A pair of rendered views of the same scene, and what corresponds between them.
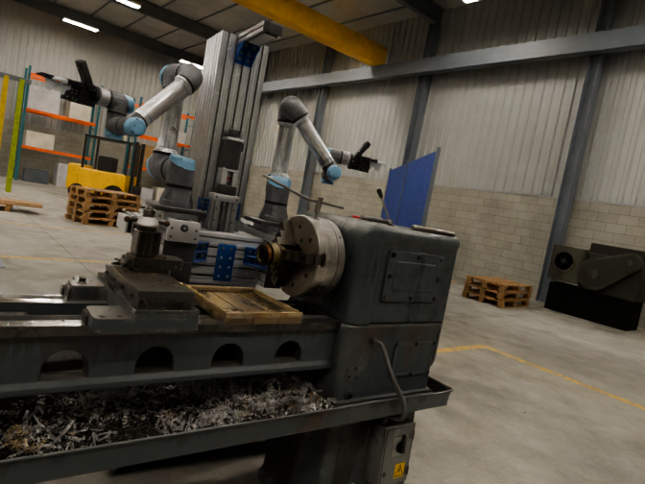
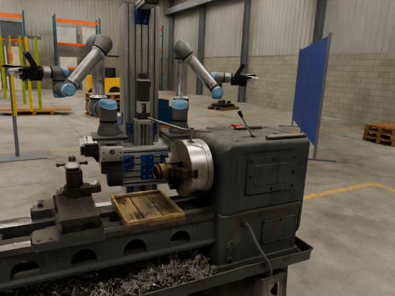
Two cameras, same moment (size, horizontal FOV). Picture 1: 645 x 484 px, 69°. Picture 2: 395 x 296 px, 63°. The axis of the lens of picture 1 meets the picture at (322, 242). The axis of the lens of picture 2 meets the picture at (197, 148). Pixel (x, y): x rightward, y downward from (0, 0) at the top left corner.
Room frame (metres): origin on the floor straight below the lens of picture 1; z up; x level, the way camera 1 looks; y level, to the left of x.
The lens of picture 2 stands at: (0.15, -0.33, 1.61)
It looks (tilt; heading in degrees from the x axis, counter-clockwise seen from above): 13 degrees down; 11
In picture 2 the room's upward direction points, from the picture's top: 2 degrees clockwise
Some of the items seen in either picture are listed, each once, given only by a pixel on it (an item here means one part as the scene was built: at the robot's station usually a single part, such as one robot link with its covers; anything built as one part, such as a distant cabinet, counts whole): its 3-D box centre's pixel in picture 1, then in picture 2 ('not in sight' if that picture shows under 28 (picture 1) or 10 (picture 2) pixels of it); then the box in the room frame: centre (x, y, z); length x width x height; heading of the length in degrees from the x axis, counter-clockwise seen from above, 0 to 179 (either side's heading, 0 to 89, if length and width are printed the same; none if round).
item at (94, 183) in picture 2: (149, 263); (79, 189); (1.55, 0.55, 0.99); 0.20 x 0.10 x 0.05; 128
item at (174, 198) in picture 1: (177, 195); (108, 127); (2.14, 0.69, 1.21); 0.15 x 0.15 x 0.10
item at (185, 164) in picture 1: (180, 170); (107, 109); (2.15, 0.69, 1.33); 0.13 x 0.12 x 0.14; 53
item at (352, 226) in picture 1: (373, 266); (246, 164); (2.09, -0.25, 1.06); 0.59 x 0.48 x 0.39; 128
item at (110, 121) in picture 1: (116, 126); (60, 88); (2.00, 0.94, 1.46); 0.11 x 0.08 x 0.11; 53
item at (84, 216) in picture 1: (104, 206); (107, 104); (10.25, 4.83, 0.36); 1.26 x 0.86 x 0.73; 142
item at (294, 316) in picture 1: (241, 303); (146, 207); (1.68, 0.25, 0.89); 0.36 x 0.30 x 0.04; 38
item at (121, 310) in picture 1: (127, 298); (64, 217); (1.44, 0.57, 0.90); 0.47 x 0.30 x 0.06; 38
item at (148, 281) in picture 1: (143, 281); (74, 204); (1.48, 0.54, 0.95); 0.43 x 0.17 x 0.05; 38
